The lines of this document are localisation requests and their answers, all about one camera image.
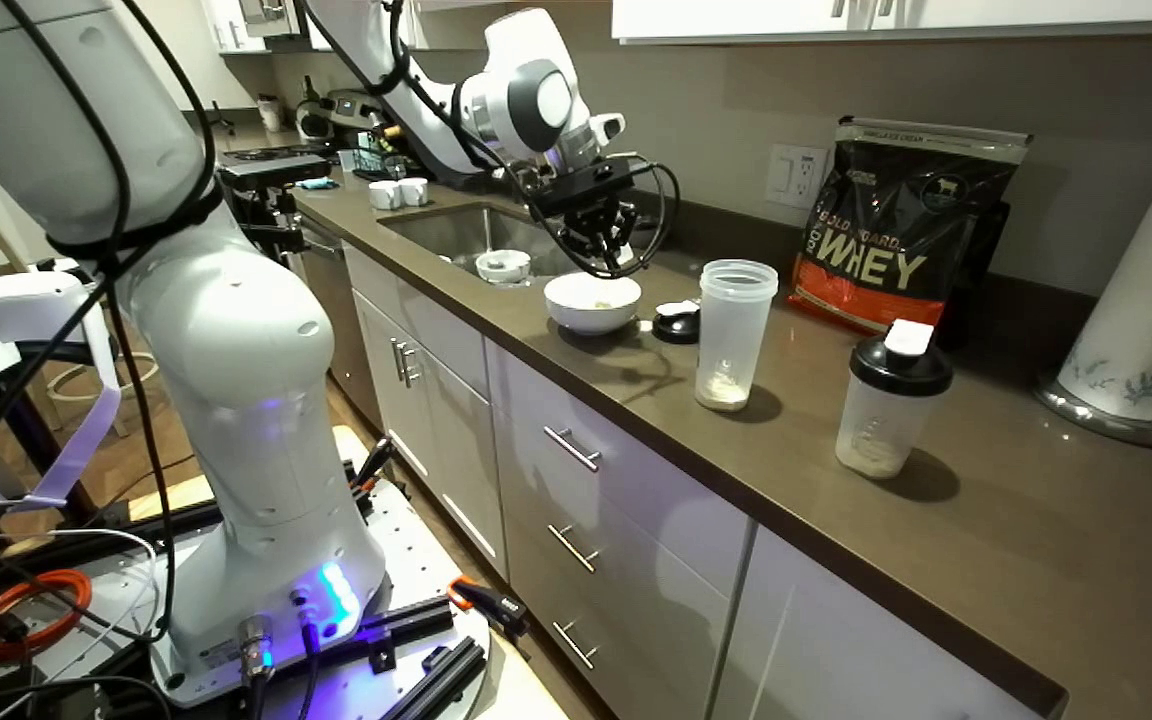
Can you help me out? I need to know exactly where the white ceramic bowl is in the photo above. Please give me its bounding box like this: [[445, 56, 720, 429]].
[[540, 269, 650, 338]]

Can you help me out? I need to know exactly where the white paper towel roll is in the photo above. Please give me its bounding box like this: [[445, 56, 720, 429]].
[[1053, 168, 1152, 429]]

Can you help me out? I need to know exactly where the black clamp orange handle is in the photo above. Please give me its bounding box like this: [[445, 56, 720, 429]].
[[348, 437, 400, 503], [450, 572, 535, 642]]

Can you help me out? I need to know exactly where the metal paper towel holder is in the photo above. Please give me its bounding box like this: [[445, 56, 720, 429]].
[[1034, 370, 1152, 453]]

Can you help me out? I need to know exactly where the clear open shaker bottle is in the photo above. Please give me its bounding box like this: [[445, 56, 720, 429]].
[[691, 255, 784, 416]]

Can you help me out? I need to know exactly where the white wall outlet plate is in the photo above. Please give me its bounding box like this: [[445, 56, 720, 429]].
[[763, 141, 833, 212]]

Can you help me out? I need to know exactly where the black red whey protein bag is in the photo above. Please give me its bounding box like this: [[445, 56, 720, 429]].
[[790, 110, 1035, 334]]

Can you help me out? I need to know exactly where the shaker bottle with black lid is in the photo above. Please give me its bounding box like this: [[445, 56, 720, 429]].
[[833, 317, 957, 485]]

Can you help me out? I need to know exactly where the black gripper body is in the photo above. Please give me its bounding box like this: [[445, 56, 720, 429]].
[[519, 145, 650, 239]]

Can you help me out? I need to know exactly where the metal countertop appliance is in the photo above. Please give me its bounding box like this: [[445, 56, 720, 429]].
[[294, 85, 410, 179]]

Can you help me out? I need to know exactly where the white curved frame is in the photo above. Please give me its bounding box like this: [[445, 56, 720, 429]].
[[0, 265, 127, 511]]

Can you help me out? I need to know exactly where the white lower drawer cabinet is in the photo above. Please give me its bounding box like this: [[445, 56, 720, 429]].
[[341, 239, 1048, 720]]

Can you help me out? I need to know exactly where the black flat camera bar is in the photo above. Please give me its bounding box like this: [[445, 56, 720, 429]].
[[222, 147, 341, 192]]

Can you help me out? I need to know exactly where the white upper wall cabinet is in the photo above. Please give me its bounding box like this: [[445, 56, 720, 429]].
[[608, 0, 1152, 46]]

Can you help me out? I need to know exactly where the orange cable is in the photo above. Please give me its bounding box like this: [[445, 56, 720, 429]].
[[0, 563, 102, 664]]

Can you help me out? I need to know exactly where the white round container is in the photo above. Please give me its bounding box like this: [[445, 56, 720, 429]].
[[474, 242, 535, 292]]

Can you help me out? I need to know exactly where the black aluminium rail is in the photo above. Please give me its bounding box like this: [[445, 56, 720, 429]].
[[377, 631, 498, 720]]

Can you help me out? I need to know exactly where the black lid with white flap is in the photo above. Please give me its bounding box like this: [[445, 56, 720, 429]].
[[650, 295, 707, 349]]

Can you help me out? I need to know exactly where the steel kitchen sink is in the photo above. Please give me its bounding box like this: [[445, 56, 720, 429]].
[[380, 201, 576, 285]]

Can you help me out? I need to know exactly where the silver drawer handle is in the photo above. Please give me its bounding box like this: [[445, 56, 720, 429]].
[[545, 521, 606, 579], [548, 615, 606, 675], [540, 420, 608, 476]]

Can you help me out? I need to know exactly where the silver cabinet handle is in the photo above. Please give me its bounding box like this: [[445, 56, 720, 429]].
[[390, 332, 428, 391]]

